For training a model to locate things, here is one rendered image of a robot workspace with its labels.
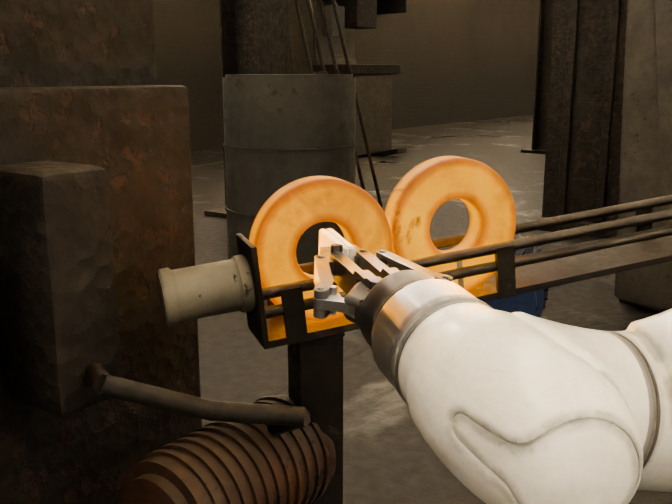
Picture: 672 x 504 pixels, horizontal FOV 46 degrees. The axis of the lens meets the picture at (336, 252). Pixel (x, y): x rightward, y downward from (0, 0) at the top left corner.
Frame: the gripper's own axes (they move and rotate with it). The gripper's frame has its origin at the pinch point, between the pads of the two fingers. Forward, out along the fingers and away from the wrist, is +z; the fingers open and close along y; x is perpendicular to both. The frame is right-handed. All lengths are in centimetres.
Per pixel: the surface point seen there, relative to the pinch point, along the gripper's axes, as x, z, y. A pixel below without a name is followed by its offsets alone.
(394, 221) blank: 1.6, 4.1, 8.0
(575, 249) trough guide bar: -2.4, 1.6, 29.7
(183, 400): -13.5, -1.6, -15.8
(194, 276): -2.7, 3.6, -13.6
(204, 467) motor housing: -18.4, -5.9, -14.6
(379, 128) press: -104, 722, 300
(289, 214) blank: 3.0, 4.1, -3.7
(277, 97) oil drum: -13, 239, 57
